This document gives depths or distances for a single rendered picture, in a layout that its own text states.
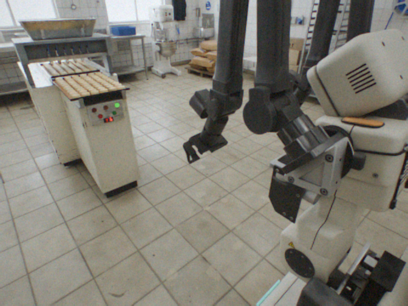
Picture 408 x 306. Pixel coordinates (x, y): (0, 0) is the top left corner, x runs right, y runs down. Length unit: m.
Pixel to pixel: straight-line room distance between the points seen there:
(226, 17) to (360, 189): 0.50
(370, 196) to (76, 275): 1.65
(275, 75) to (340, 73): 0.15
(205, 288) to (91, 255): 0.80
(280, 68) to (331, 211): 0.44
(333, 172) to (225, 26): 0.37
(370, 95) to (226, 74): 0.30
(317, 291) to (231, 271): 0.94
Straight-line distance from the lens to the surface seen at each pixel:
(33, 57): 2.56
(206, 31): 6.66
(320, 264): 0.86
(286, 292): 1.38
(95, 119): 1.88
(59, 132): 2.65
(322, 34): 0.95
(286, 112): 0.51
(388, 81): 0.59
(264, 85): 0.53
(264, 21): 0.53
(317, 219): 0.81
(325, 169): 0.51
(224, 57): 0.60
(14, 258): 2.16
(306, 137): 0.50
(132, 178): 2.25
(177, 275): 1.70
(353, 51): 0.59
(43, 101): 2.54
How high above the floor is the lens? 1.44
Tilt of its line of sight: 32 degrees down
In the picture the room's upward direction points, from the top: straight up
